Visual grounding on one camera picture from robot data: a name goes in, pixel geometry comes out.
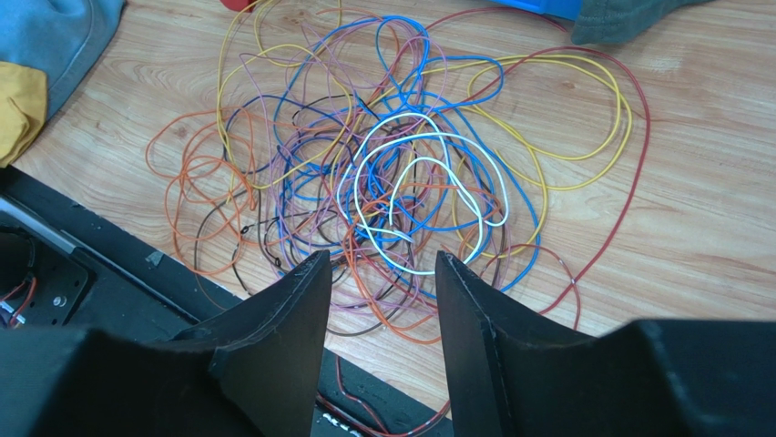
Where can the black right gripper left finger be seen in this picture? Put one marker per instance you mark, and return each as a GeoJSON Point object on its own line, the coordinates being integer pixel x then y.
{"type": "Point", "coordinates": [253, 370]}

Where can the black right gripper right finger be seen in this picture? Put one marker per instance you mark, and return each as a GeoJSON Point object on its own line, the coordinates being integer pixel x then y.
{"type": "Point", "coordinates": [513, 372]}

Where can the olive green hanging garment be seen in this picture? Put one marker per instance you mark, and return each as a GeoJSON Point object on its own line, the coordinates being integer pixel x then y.
{"type": "Point", "coordinates": [620, 21]}

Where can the red t-shirt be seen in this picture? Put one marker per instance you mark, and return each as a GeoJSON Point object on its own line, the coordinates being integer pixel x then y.
{"type": "Point", "coordinates": [244, 6]}

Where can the yellow cloth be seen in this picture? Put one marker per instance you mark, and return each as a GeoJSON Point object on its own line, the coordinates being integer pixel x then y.
{"type": "Point", "coordinates": [23, 109]}

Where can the blue divided plastic bin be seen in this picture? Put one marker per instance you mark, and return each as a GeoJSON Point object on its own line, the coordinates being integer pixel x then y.
{"type": "Point", "coordinates": [565, 9]}

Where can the grey-blue cloth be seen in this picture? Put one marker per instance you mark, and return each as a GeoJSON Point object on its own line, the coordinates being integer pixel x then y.
{"type": "Point", "coordinates": [63, 39]}

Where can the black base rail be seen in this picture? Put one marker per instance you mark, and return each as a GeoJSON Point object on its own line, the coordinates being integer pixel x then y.
{"type": "Point", "coordinates": [90, 272]}

